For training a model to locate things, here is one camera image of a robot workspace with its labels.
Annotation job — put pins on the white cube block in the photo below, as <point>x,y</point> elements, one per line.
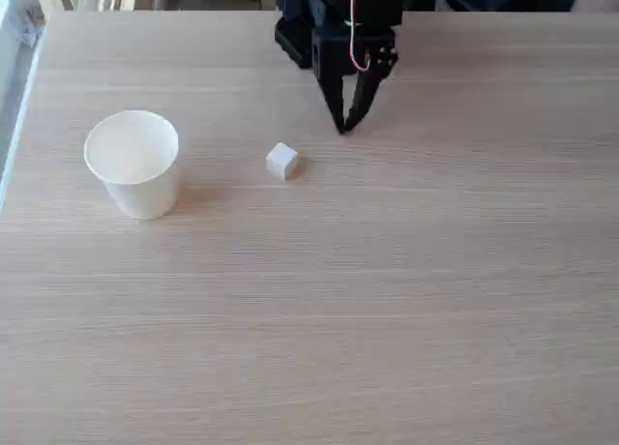
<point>280,162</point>

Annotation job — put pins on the clear plastic bag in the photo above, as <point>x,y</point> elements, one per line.
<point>17,14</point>

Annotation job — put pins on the white paper cup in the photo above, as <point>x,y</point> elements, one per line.
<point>133,164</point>

